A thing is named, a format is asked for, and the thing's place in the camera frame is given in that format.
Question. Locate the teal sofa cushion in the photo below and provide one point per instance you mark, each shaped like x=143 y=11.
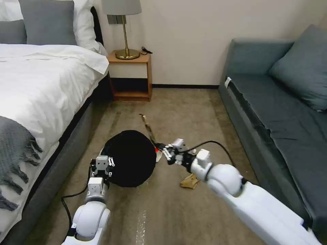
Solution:
x=304 y=69

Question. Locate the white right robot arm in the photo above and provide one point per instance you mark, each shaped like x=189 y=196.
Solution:
x=255 y=204

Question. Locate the white sofa tag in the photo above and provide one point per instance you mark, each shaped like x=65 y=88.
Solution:
x=227 y=82

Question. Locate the wooden nightstand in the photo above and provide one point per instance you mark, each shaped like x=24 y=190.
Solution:
x=129 y=76

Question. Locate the brass table lamp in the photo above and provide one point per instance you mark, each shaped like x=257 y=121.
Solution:
x=125 y=30

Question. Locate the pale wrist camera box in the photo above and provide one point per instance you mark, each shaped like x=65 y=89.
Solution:
x=178 y=143
x=101 y=163

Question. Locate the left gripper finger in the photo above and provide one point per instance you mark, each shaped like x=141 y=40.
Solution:
x=93 y=162
x=111 y=162

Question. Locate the grey wall switch panel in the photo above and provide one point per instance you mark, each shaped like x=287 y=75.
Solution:
x=115 y=19

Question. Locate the small grey pillow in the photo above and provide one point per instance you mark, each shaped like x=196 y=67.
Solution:
x=11 y=32

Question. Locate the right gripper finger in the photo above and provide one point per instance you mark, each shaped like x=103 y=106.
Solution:
x=170 y=155
x=167 y=146

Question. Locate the grey bed frame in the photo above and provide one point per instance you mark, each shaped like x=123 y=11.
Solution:
x=64 y=158

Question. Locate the black headboard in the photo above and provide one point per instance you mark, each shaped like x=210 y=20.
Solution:
x=98 y=28

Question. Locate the large grey pillow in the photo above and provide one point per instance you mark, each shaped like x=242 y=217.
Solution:
x=48 y=21

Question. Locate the large white pillow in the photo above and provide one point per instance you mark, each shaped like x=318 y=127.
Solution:
x=85 y=23

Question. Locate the long brown peel strip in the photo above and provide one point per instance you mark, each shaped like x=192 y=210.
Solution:
x=148 y=128

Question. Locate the red and white wrapper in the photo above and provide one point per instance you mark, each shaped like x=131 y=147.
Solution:
x=159 y=154

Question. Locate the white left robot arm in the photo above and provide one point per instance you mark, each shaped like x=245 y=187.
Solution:
x=89 y=217

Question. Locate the white bed duvet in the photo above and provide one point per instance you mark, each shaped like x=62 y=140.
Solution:
x=46 y=89

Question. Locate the small white pillow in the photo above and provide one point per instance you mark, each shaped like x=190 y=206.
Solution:
x=10 y=9

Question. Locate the crumpled brown paper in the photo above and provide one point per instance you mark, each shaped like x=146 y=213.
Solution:
x=189 y=181

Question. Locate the grey fringed throw blanket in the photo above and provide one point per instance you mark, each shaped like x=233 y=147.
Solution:
x=15 y=153

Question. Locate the teal sofa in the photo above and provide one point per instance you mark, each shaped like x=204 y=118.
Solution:
x=276 y=122

